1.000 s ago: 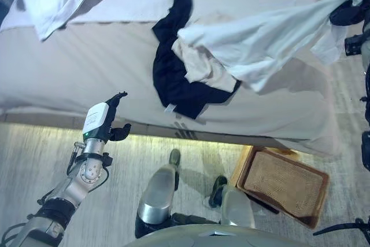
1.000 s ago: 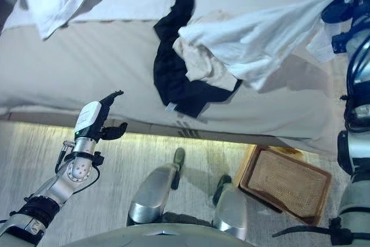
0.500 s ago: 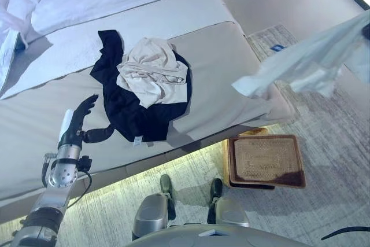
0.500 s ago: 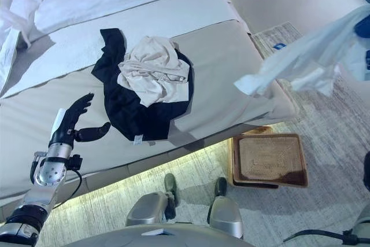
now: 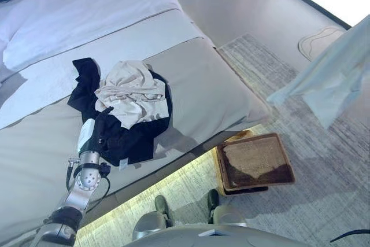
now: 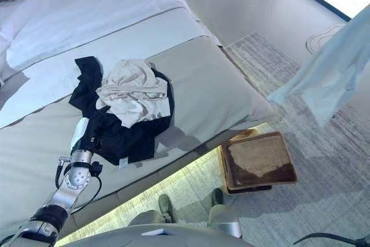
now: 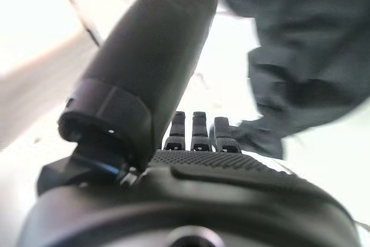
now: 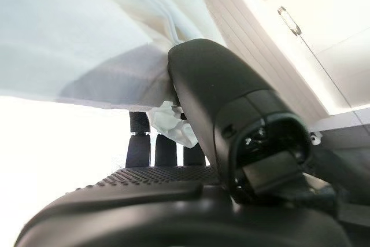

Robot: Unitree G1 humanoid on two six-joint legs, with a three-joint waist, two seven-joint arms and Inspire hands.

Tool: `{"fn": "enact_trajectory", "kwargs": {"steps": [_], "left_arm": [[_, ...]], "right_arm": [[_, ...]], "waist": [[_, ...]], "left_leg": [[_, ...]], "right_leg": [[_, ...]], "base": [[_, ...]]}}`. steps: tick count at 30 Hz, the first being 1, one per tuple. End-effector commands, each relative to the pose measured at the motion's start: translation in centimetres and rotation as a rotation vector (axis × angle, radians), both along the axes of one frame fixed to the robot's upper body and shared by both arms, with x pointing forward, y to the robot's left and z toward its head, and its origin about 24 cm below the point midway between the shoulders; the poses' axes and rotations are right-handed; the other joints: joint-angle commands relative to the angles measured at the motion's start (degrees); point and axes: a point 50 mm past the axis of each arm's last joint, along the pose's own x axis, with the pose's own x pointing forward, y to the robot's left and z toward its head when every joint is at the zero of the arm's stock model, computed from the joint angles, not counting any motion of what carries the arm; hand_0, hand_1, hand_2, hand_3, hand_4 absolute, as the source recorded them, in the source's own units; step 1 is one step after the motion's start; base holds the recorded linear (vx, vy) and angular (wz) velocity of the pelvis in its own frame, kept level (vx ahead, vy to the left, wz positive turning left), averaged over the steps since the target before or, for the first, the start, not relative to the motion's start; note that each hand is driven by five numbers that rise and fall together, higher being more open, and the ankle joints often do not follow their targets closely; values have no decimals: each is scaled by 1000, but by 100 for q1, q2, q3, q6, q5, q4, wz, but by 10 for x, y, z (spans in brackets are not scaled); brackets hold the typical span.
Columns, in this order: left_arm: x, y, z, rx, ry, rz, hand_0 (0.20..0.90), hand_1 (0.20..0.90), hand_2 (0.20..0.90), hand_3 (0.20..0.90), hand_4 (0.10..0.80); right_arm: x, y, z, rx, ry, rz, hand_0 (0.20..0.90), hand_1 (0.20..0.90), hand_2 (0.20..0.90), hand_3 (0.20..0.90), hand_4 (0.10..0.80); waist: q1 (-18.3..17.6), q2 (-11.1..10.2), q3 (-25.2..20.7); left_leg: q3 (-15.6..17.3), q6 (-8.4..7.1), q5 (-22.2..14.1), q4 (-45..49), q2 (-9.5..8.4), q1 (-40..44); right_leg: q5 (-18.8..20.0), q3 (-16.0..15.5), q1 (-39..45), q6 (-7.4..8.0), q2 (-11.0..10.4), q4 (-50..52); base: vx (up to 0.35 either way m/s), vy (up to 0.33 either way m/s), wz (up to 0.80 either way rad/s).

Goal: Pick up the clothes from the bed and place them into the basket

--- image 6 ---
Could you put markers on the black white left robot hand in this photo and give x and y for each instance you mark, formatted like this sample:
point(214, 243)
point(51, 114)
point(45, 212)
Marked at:
point(79, 134)

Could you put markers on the black garment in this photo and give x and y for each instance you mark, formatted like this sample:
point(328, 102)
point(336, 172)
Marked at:
point(130, 143)

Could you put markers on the beige cream garment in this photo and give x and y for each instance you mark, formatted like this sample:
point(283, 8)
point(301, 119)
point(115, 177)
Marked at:
point(130, 85)

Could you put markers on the pale white shirt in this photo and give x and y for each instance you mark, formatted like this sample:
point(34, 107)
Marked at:
point(332, 70)

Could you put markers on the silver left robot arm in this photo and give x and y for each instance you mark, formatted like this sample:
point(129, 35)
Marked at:
point(76, 180)

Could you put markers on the beige bed cover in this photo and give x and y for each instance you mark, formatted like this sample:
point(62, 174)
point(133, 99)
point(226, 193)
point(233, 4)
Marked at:
point(202, 85)

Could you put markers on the brown wicker basket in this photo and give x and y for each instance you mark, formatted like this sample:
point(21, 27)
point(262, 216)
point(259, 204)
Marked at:
point(260, 160)

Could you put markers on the silver left robot leg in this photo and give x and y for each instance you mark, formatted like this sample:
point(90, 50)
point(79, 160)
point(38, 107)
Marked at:
point(165, 203)

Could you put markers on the silver robot leg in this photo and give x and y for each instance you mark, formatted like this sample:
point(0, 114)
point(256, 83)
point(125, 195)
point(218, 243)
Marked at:
point(165, 203)
point(225, 221)

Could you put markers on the white blue chest tag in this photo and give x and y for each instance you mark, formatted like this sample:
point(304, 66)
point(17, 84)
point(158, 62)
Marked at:
point(156, 232)

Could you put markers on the white duvet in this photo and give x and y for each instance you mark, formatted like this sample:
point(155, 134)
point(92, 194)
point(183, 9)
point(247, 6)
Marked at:
point(86, 7)

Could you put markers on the grey robot torso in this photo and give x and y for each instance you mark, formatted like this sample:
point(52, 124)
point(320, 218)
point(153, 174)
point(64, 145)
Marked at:
point(173, 240)

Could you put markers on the silver right robot leg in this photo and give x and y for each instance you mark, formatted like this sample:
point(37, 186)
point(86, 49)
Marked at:
point(225, 221)

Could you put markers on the large grey striped rug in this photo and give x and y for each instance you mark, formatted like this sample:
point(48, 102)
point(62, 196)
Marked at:
point(289, 224)

